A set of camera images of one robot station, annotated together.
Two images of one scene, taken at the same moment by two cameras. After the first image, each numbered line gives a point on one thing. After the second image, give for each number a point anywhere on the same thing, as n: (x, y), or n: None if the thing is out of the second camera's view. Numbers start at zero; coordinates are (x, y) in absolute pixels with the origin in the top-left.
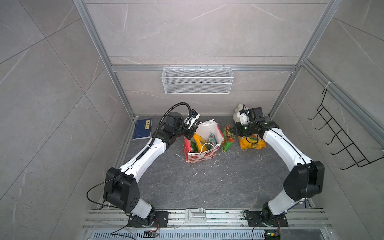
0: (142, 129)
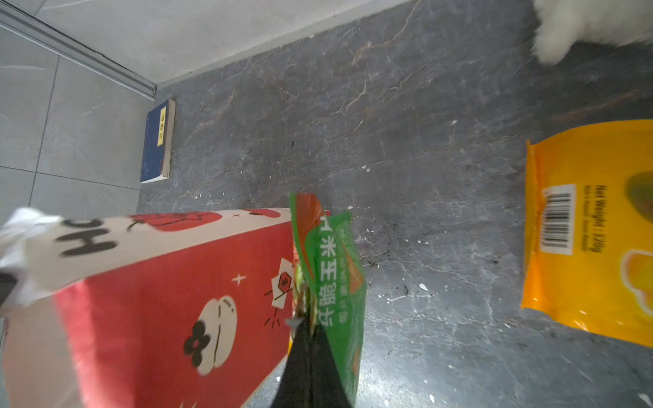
0: (157, 140)
